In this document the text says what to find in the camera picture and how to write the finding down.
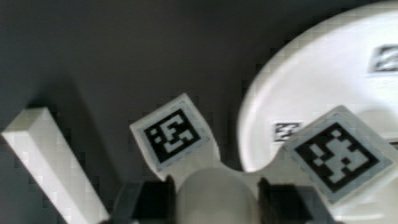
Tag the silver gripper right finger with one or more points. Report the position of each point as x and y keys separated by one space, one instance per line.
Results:
x=290 y=204

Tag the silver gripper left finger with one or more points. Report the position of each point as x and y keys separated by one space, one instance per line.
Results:
x=146 y=203

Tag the white round table top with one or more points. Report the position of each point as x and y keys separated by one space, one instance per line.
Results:
x=333 y=69

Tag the white right fence block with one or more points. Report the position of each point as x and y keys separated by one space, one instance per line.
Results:
x=38 y=143

